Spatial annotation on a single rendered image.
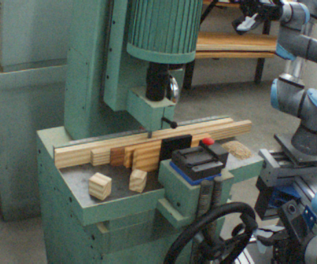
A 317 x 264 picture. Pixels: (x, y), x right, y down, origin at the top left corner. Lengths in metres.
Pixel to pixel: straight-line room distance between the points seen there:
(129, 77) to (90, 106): 0.17
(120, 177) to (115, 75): 0.28
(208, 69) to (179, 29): 3.31
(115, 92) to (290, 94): 0.69
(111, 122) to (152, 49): 0.40
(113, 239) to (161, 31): 0.54
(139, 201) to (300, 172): 0.78
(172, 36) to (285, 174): 0.80
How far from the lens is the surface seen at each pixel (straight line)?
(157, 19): 0.96
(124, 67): 1.13
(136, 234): 1.11
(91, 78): 1.21
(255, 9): 1.08
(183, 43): 0.99
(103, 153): 1.10
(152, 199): 1.05
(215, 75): 4.36
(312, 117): 1.54
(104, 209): 0.99
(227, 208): 0.94
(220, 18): 4.17
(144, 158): 1.08
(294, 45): 1.24
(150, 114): 1.07
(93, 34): 1.18
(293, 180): 1.61
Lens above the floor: 1.51
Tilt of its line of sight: 28 degrees down
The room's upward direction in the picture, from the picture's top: 8 degrees clockwise
